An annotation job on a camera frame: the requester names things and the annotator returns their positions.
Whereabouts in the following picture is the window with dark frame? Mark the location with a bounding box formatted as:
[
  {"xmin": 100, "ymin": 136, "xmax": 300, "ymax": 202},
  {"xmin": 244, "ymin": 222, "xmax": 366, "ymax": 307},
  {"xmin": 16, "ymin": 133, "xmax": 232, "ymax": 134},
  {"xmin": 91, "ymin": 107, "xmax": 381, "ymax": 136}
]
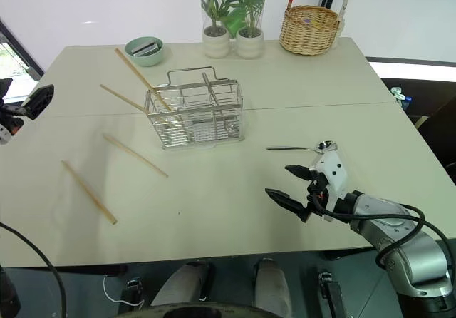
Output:
[{"xmin": 0, "ymin": 17, "xmax": 46, "ymax": 102}]

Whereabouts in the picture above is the thin white cable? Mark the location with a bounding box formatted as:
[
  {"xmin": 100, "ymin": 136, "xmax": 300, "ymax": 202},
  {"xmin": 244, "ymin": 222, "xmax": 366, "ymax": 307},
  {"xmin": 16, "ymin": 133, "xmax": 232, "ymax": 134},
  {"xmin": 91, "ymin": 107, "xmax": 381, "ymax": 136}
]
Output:
[{"xmin": 103, "ymin": 274, "xmax": 145, "ymax": 307}]

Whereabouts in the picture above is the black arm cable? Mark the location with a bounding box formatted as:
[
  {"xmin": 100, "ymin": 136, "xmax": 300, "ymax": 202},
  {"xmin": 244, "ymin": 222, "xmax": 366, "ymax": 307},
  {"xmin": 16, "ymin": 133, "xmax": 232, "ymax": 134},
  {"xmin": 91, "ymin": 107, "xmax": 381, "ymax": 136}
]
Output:
[
  {"xmin": 309, "ymin": 180, "xmax": 456, "ymax": 270},
  {"xmin": 0, "ymin": 221, "xmax": 68, "ymax": 318}
]

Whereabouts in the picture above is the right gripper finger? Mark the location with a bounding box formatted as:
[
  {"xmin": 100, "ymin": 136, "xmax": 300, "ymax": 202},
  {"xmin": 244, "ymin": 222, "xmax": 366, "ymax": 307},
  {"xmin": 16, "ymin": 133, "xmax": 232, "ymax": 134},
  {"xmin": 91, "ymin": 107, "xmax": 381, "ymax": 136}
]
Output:
[
  {"xmin": 264, "ymin": 188, "xmax": 309, "ymax": 223},
  {"xmin": 284, "ymin": 164, "xmax": 311, "ymax": 181}
]

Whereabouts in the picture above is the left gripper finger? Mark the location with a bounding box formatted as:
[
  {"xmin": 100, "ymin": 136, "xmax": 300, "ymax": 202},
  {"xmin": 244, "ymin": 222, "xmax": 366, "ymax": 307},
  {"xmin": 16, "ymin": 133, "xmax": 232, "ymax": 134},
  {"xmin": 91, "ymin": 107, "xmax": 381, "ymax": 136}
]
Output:
[
  {"xmin": 21, "ymin": 83, "xmax": 56, "ymax": 120},
  {"xmin": 0, "ymin": 77, "xmax": 14, "ymax": 100}
]

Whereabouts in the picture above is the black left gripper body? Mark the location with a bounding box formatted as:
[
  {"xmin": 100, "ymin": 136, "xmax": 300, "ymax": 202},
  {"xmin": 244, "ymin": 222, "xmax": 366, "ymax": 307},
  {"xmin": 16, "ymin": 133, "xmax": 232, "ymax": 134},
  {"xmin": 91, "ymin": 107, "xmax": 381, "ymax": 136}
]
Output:
[{"xmin": 0, "ymin": 103, "xmax": 25, "ymax": 135}]

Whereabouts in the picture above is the wicker basket with handle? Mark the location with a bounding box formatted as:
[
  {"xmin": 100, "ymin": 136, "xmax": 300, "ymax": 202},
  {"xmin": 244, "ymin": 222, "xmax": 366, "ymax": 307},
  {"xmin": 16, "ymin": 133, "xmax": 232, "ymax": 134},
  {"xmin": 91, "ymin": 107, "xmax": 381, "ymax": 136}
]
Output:
[{"xmin": 279, "ymin": 0, "xmax": 353, "ymax": 56}]

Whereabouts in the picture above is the wooden chopstick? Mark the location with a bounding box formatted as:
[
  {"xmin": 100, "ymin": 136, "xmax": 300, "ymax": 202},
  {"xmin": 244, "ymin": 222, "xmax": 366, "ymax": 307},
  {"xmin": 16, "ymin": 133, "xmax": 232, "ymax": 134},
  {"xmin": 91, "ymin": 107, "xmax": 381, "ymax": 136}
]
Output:
[
  {"xmin": 61, "ymin": 160, "xmax": 118, "ymax": 226},
  {"xmin": 114, "ymin": 48, "xmax": 173, "ymax": 112},
  {"xmin": 99, "ymin": 83, "xmax": 150, "ymax": 115},
  {"xmin": 102, "ymin": 134, "xmax": 169, "ymax": 179}
]

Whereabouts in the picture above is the wire cutlery rack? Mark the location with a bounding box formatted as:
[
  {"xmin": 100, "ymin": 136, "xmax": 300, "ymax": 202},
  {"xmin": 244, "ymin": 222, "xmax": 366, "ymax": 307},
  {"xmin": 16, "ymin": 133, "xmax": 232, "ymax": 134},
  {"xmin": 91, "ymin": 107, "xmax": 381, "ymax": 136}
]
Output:
[{"xmin": 143, "ymin": 66, "xmax": 246, "ymax": 150}]

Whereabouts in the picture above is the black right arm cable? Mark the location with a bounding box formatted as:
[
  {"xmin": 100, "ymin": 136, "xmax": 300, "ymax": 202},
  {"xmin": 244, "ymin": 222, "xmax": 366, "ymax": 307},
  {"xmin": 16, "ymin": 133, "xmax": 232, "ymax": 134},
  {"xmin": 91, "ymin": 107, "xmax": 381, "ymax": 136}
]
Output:
[{"xmin": 309, "ymin": 180, "xmax": 456, "ymax": 270}]

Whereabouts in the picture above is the potted plant white pot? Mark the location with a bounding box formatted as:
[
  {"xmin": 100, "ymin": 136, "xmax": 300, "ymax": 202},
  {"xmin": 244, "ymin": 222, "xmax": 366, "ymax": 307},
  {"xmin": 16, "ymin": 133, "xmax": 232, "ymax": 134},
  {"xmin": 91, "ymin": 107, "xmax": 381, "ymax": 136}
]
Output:
[
  {"xmin": 198, "ymin": 0, "xmax": 237, "ymax": 60},
  {"xmin": 233, "ymin": 0, "xmax": 269, "ymax": 60}
]

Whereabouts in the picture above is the dark rounded robot torso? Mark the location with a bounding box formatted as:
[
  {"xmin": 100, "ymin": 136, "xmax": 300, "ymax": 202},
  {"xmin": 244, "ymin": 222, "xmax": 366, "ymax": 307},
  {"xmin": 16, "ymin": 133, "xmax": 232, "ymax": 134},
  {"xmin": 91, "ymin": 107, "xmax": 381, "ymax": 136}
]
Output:
[{"xmin": 113, "ymin": 302, "xmax": 289, "ymax": 318}]

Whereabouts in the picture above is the black table base foot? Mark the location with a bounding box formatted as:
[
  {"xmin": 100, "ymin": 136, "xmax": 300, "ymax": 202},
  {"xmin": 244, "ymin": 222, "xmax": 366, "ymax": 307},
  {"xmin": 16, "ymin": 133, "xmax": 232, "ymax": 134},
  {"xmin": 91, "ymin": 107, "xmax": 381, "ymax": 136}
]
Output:
[
  {"xmin": 318, "ymin": 270, "xmax": 352, "ymax": 318},
  {"xmin": 119, "ymin": 277, "xmax": 144, "ymax": 310}
]

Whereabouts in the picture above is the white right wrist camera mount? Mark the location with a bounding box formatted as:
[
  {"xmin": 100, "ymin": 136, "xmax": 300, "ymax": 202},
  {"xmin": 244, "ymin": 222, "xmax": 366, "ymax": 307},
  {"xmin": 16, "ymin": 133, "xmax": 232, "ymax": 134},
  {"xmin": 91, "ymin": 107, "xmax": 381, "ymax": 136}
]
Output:
[{"xmin": 309, "ymin": 149, "xmax": 348, "ymax": 223}]

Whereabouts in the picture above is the grey rounded robot leg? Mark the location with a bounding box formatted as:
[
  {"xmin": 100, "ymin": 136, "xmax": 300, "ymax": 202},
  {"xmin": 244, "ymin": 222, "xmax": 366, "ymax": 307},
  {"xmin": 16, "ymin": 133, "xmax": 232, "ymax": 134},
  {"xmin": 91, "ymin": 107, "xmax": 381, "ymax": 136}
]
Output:
[
  {"xmin": 253, "ymin": 257, "xmax": 293, "ymax": 317},
  {"xmin": 151, "ymin": 260, "xmax": 215, "ymax": 308}
]

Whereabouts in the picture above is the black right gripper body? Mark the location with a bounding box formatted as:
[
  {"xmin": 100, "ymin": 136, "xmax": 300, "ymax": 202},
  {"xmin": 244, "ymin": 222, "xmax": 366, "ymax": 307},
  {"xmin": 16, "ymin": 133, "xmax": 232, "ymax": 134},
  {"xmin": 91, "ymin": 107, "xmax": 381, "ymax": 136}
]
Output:
[{"xmin": 302, "ymin": 168, "xmax": 331, "ymax": 223}]

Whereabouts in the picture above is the bright green object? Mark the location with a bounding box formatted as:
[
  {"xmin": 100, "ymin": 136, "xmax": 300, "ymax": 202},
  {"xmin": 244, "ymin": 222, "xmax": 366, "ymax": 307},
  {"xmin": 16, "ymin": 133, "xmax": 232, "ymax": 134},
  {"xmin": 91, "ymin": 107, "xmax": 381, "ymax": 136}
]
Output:
[{"xmin": 222, "ymin": 9, "xmax": 247, "ymax": 39}]

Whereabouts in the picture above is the pale green bowl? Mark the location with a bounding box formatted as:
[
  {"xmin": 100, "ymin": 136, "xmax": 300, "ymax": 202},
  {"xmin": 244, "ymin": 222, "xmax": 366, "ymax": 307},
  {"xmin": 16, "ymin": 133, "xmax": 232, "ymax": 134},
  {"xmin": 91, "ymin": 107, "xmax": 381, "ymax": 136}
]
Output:
[{"xmin": 124, "ymin": 36, "xmax": 166, "ymax": 68}]

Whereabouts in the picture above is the metal spoon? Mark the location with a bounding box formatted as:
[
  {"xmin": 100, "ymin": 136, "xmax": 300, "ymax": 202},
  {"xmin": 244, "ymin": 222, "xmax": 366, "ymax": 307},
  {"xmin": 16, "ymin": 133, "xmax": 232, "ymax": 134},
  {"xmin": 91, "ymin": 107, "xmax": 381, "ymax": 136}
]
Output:
[{"xmin": 266, "ymin": 139, "xmax": 338, "ymax": 154}]

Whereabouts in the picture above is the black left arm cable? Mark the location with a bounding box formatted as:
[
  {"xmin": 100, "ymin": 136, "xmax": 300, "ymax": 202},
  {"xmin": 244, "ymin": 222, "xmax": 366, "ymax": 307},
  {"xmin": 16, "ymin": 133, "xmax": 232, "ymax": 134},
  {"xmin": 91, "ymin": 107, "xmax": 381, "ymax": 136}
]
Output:
[{"xmin": 0, "ymin": 221, "xmax": 68, "ymax": 318}]

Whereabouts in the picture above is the metal box in bowl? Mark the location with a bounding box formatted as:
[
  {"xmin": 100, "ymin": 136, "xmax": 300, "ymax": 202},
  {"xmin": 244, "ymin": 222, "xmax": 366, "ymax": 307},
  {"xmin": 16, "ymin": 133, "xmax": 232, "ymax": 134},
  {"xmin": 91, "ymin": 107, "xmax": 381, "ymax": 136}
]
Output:
[{"xmin": 130, "ymin": 41, "xmax": 160, "ymax": 57}]

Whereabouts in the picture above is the white and blue small item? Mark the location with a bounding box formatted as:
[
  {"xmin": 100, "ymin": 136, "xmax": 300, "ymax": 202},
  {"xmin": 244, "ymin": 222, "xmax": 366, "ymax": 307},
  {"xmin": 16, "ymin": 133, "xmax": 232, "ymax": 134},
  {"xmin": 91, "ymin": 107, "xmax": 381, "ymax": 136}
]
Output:
[{"xmin": 390, "ymin": 86, "xmax": 413, "ymax": 109}]

